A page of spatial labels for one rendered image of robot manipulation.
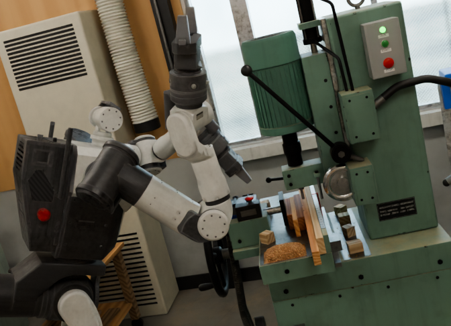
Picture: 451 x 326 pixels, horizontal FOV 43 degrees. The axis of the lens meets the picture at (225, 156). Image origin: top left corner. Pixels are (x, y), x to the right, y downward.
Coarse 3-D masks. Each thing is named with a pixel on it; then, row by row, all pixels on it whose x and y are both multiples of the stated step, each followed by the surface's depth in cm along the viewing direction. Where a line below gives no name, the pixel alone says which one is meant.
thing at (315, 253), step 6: (300, 192) 206; (300, 198) 200; (306, 204) 193; (306, 216) 183; (306, 222) 178; (312, 228) 172; (312, 234) 168; (312, 240) 164; (312, 246) 160; (312, 252) 156; (318, 252) 156; (318, 258) 157; (318, 264) 157
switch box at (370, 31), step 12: (372, 24) 164; (384, 24) 164; (396, 24) 164; (372, 36) 165; (396, 36) 164; (372, 48) 166; (384, 48) 165; (396, 48) 165; (372, 60) 166; (396, 60) 166; (372, 72) 167; (384, 72) 167; (396, 72) 167
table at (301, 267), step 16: (272, 224) 194; (288, 240) 178; (304, 240) 175; (240, 256) 187; (304, 256) 164; (320, 256) 163; (272, 272) 165; (288, 272) 165; (304, 272) 165; (320, 272) 164
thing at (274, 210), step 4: (280, 192) 194; (280, 196) 190; (280, 200) 187; (284, 200) 193; (280, 204) 187; (284, 204) 187; (268, 208) 192; (272, 208) 191; (276, 208) 191; (280, 208) 191; (284, 208) 187; (268, 212) 191; (272, 212) 191; (276, 212) 191; (280, 212) 191; (284, 212) 187; (284, 216) 188; (284, 220) 188; (288, 224) 188
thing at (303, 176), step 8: (312, 160) 194; (320, 160) 192; (288, 168) 192; (296, 168) 190; (304, 168) 190; (312, 168) 190; (320, 168) 189; (288, 176) 190; (296, 176) 191; (304, 176) 190; (312, 176) 190; (288, 184) 192; (296, 184) 191; (304, 184) 191; (312, 184) 191
